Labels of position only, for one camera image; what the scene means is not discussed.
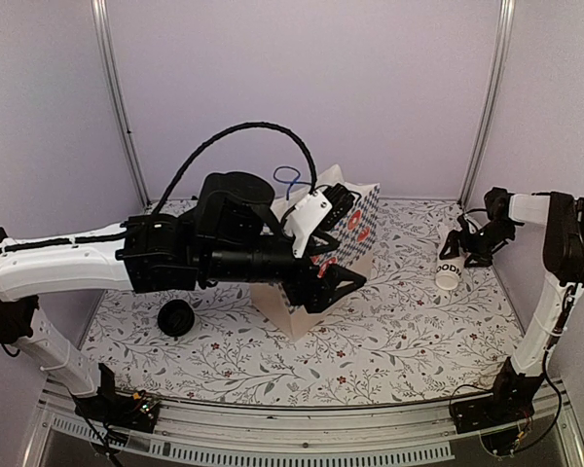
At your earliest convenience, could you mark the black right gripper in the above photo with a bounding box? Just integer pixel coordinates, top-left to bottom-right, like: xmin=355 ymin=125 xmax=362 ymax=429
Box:
xmin=441 ymin=222 xmax=517 ymax=268

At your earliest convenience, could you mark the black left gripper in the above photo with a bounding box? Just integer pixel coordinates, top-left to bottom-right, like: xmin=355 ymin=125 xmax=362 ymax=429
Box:
xmin=201 ymin=233 xmax=369 ymax=315

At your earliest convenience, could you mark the checkered paper takeout bag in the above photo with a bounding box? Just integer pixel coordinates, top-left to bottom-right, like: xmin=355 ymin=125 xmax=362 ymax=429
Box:
xmin=249 ymin=164 xmax=380 ymax=341

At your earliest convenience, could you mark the stack of black cup lids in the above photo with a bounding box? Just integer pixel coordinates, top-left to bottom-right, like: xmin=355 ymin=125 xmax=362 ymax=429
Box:
xmin=157 ymin=299 xmax=196 ymax=338

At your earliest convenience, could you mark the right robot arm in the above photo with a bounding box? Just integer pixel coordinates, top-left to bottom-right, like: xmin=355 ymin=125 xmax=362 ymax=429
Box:
xmin=436 ymin=187 xmax=584 ymax=424

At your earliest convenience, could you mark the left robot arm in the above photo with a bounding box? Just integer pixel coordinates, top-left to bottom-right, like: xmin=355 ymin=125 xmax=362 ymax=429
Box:
xmin=0 ymin=171 xmax=365 ymax=422

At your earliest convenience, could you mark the white cup holding straws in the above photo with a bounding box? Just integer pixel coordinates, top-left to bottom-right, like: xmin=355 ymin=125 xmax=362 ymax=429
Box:
xmin=435 ymin=256 xmax=465 ymax=291

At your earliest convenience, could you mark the floral patterned table mat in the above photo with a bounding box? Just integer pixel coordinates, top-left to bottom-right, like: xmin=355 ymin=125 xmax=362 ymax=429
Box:
xmin=82 ymin=200 xmax=522 ymax=407

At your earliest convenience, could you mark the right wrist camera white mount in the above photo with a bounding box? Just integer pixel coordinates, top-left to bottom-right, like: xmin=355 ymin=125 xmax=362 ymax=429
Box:
xmin=456 ymin=213 xmax=479 ymax=242

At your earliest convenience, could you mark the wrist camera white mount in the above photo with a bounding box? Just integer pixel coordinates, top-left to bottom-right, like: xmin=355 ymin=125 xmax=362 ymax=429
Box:
xmin=456 ymin=213 xmax=479 ymax=242
xmin=281 ymin=183 xmax=356 ymax=259

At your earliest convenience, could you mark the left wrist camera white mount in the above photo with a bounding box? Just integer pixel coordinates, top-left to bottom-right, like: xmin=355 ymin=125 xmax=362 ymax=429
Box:
xmin=281 ymin=183 xmax=356 ymax=259

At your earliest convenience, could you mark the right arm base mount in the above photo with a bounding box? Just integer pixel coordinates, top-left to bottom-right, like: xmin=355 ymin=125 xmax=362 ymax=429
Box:
xmin=449 ymin=384 xmax=534 ymax=434

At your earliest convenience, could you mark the aluminium table edge rail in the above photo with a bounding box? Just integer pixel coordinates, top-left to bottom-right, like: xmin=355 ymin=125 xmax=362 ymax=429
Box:
xmin=39 ymin=380 xmax=558 ymax=456

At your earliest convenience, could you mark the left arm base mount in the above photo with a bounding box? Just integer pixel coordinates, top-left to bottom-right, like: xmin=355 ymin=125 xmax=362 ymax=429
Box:
xmin=72 ymin=391 xmax=160 ymax=434

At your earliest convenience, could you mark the right aluminium frame post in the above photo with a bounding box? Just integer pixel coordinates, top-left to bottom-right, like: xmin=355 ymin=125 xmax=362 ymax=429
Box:
xmin=458 ymin=0 xmax=516 ymax=207

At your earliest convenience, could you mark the aluminium frame post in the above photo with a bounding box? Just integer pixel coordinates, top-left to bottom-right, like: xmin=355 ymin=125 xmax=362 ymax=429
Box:
xmin=458 ymin=0 xmax=516 ymax=207
xmin=91 ymin=0 xmax=151 ymax=206

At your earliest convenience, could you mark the grey slotted cable duct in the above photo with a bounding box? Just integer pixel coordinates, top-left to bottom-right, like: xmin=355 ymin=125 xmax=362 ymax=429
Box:
xmin=50 ymin=405 xmax=456 ymax=466

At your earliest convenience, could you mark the left aluminium frame post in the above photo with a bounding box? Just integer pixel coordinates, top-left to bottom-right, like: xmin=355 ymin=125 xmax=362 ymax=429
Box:
xmin=91 ymin=0 xmax=151 ymax=206

